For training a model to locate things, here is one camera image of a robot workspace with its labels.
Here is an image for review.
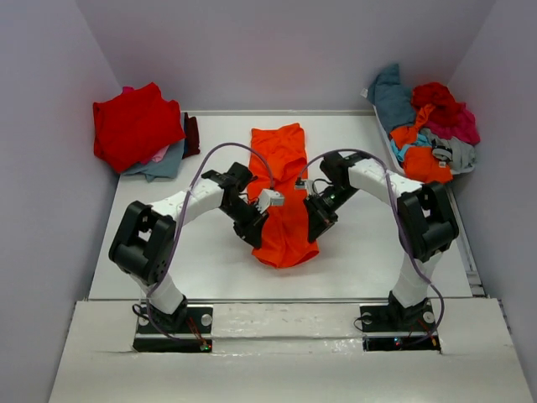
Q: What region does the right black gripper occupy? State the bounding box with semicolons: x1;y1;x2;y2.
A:
303;184;359;243

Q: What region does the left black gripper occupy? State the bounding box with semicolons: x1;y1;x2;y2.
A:
220;198;269;249

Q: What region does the orange t-shirt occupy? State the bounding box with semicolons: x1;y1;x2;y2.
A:
389;105;453;184
247;123;319;269

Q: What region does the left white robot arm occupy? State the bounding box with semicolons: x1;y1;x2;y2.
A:
108;163;282;333

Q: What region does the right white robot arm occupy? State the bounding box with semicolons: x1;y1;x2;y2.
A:
295;149;459;332

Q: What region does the folded maroon t-shirt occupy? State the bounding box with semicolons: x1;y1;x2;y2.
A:
183;113;201;159

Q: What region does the folded light blue t-shirt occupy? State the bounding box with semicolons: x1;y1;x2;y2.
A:
123;140;185;183

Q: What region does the folded pink t-shirt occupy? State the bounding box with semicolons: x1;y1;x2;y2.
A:
149;146;169;163

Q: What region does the cyan crumpled t-shirt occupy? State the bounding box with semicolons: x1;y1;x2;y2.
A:
390;133;431;164

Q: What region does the teal blue crumpled t-shirt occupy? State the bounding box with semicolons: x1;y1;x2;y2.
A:
367;63;416;134

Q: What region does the folded red t-shirt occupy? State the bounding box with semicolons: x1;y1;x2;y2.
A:
92;82;185;174

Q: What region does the grey crumpled t-shirt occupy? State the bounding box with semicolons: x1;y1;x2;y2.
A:
420;128;477;175

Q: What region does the red crumpled t-shirt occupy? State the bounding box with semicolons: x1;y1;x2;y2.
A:
411;82;461;126

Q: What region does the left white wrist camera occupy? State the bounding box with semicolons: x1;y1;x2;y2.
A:
256;189;284;212

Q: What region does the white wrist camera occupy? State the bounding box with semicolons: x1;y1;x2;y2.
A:
256;189;284;212
295;176;314;195

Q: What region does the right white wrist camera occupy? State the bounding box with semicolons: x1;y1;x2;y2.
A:
295;176;314;195

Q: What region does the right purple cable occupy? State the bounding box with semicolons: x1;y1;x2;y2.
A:
295;148;445;348

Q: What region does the purple cable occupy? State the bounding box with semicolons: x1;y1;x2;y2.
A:
295;148;445;348
145;143;276;343

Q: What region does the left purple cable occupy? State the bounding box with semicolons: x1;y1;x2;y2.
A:
145;143;276;343

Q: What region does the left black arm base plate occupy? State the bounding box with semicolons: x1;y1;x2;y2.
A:
132;303;213;353

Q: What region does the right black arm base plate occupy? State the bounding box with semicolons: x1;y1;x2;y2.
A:
353;303;441;353

